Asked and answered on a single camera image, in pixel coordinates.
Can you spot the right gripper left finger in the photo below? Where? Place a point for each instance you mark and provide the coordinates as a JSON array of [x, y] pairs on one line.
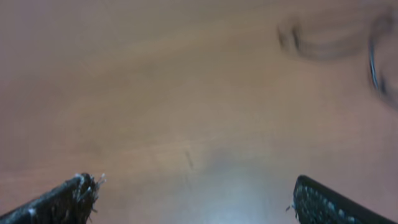
[[72, 202]]

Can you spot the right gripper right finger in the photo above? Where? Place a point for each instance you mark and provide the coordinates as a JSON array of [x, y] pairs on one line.
[[314, 203]]

